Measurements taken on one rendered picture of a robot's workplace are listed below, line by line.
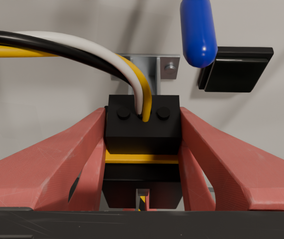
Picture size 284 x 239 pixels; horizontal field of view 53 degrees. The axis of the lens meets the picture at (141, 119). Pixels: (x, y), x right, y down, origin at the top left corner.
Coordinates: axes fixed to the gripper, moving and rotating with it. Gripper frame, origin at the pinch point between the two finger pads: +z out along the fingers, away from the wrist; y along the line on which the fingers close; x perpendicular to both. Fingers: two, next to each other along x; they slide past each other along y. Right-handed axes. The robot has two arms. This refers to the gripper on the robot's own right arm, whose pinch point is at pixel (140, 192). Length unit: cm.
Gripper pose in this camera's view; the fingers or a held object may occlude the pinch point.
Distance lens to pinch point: 27.6
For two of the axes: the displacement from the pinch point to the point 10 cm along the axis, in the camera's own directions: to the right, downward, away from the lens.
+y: -10.0, -0.2, 0.0
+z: 0.1, -7.7, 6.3
